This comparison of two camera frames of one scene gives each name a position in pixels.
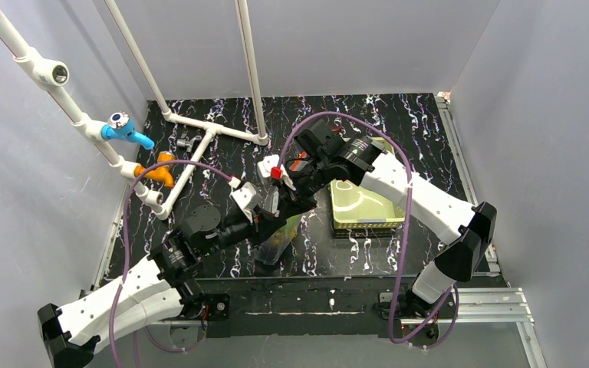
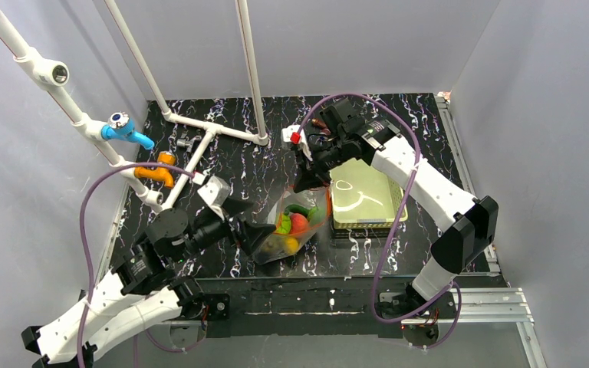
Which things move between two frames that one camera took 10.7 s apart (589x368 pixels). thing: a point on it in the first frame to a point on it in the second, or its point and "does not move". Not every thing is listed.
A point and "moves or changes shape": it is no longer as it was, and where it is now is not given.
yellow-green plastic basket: x=355 y=207 does not move
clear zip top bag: x=269 y=251 moves or changes shape
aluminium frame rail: x=497 y=305 does not move
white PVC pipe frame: x=55 y=73 does not move
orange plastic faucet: x=159 y=172 does not move
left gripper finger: x=292 y=207 to x=251 y=234
